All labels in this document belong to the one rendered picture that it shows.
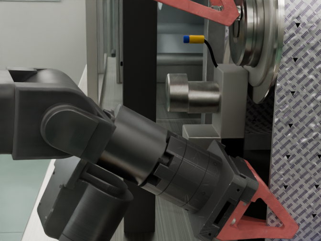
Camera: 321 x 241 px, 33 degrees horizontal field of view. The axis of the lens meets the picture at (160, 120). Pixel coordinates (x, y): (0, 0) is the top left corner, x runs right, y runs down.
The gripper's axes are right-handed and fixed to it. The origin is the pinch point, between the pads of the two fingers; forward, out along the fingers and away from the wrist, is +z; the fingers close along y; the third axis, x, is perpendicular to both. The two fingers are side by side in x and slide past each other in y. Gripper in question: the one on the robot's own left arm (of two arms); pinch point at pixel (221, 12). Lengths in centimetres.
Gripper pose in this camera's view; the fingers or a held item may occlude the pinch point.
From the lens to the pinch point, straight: 51.9
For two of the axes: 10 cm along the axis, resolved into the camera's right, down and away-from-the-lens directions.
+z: 7.6, 6.2, 2.1
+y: 0.7, 2.5, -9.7
